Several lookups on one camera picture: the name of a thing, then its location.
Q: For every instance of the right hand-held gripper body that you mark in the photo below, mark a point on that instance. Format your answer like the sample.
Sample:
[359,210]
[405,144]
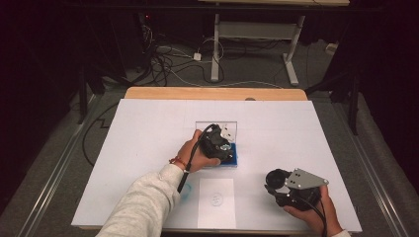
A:
[304,179]

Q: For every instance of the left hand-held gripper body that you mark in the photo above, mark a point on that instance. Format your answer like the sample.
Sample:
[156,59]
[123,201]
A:
[212,141]

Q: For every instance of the blue ink pad case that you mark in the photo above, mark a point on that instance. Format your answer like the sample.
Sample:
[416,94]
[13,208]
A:
[234,161]

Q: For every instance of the person's left hand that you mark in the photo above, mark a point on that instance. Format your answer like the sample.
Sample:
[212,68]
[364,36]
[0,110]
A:
[194,158]

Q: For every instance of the person's right hand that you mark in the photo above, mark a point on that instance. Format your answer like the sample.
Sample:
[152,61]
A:
[324,214]

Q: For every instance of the large white board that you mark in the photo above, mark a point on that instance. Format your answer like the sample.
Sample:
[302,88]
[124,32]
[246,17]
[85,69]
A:
[280,131]

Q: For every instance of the white paper sheet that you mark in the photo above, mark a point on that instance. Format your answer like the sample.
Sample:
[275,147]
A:
[215,217]

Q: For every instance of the white power adapter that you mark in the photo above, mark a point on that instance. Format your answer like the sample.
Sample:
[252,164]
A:
[197,56]

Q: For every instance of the black stand leg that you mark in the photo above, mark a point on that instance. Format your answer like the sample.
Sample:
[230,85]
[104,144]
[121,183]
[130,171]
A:
[354,105]
[83,98]

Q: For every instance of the white power strip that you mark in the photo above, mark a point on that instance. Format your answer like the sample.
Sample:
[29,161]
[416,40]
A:
[331,48]

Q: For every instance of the metal floor rail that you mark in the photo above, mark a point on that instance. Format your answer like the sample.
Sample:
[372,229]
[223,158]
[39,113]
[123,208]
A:
[375,184]
[49,187]

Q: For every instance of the white desk frame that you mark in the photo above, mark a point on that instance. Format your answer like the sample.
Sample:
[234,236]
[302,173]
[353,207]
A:
[257,30]

